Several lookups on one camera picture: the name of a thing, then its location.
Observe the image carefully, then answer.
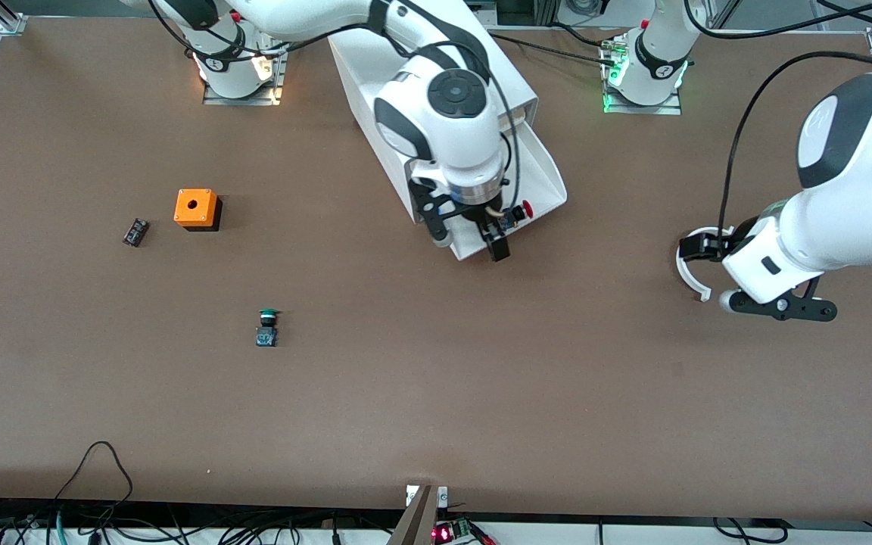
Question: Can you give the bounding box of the red push button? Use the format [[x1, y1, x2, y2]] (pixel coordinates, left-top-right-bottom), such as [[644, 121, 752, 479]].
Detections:
[[503, 199, 535, 229]]

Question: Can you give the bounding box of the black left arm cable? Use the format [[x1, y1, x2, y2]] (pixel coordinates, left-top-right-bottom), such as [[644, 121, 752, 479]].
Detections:
[[718, 50, 872, 237]]

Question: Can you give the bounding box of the black looped cable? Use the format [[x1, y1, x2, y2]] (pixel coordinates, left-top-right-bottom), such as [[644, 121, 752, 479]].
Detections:
[[54, 441, 134, 523]]

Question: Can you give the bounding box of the green push button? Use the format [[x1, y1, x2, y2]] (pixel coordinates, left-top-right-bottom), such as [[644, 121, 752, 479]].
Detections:
[[256, 307, 281, 348]]

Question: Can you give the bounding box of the black cable on table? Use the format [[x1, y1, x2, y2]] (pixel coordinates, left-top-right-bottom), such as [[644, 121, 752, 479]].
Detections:
[[481, 30, 622, 65]]

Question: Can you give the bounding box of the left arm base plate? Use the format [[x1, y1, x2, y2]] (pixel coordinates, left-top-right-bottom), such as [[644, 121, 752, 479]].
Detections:
[[603, 32, 684, 116]]

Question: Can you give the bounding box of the white half-ring clamp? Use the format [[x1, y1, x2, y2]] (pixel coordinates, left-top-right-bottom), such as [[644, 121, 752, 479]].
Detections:
[[676, 226, 736, 303]]

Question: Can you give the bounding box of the brown wooden post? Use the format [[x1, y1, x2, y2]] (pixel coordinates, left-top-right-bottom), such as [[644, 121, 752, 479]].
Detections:
[[389, 484, 438, 545]]

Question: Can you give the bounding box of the white drawer cabinet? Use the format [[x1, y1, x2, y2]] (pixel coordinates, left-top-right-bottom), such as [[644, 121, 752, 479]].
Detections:
[[328, 30, 539, 225]]

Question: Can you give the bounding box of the orange button enclosure box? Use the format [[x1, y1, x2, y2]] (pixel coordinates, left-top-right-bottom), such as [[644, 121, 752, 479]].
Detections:
[[173, 188, 223, 232]]

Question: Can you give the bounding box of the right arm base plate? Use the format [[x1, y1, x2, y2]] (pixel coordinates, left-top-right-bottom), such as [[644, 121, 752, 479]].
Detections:
[[203, 53, 285, 107]]

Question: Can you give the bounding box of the circuit board with red light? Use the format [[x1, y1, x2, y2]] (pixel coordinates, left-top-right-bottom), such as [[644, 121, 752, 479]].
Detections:
[[432, 519, 475, 544]]

